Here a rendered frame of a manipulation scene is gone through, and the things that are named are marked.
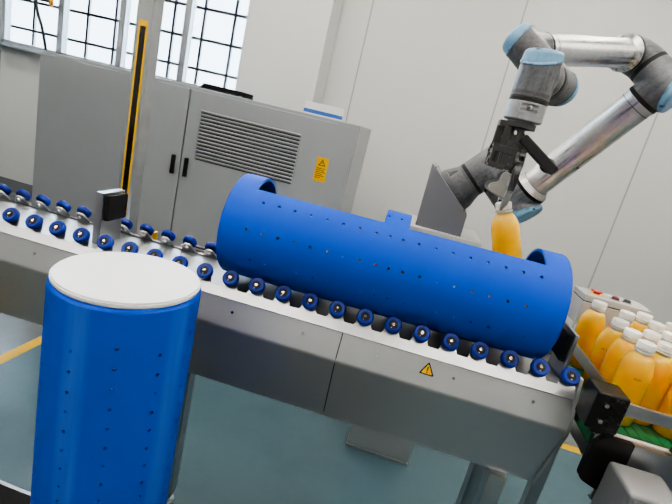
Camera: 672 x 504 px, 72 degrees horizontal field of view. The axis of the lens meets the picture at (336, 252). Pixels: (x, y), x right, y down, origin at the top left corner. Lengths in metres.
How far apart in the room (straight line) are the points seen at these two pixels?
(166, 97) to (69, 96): 0.69
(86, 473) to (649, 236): 4.08
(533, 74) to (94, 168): 2.90
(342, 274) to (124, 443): 0.59
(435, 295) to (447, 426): 0.38
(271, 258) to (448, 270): 0.44
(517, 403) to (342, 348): 0.46
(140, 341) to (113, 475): 0.29
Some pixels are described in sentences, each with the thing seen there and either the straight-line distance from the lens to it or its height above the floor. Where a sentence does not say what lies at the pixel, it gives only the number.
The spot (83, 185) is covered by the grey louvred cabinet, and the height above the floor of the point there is 0.65.
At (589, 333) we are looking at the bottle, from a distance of 1.54.
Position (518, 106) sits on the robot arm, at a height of 1.55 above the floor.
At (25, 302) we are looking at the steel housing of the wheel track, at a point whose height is 0.70.
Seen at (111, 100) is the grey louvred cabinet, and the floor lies 1.24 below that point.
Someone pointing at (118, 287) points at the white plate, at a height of 1.04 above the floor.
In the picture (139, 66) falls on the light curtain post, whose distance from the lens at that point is 1.82.
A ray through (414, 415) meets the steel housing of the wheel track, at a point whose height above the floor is 0.73.
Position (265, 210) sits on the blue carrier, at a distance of 1.19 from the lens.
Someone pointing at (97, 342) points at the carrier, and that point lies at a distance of 0.93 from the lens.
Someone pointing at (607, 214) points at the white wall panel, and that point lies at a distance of 4.27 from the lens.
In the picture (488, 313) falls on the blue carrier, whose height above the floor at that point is 1.07.
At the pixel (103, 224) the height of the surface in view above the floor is 0.99.
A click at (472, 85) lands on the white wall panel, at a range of 4.05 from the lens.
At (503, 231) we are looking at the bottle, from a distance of 1.23.
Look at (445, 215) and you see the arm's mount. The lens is 1.96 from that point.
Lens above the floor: 1.41
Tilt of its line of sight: 15 degrees down
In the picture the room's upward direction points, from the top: 14 degrees clockwise
